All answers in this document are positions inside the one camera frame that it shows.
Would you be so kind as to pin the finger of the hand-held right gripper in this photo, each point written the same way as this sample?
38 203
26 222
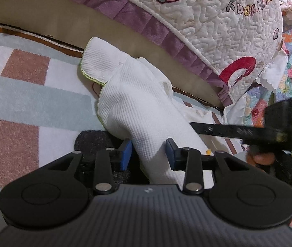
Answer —
218 130

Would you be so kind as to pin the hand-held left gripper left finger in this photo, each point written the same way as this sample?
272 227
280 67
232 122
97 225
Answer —
125 154

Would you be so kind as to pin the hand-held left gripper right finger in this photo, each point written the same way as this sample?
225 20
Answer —
171 154

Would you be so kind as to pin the cream white knit garment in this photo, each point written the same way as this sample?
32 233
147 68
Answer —
140 103

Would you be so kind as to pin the person's right hand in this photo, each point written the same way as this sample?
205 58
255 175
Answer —
261 157

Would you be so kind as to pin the white quilted bedspread red bears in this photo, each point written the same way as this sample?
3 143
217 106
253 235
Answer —
212 18

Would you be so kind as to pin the beige bed base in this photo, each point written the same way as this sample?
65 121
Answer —
45 18

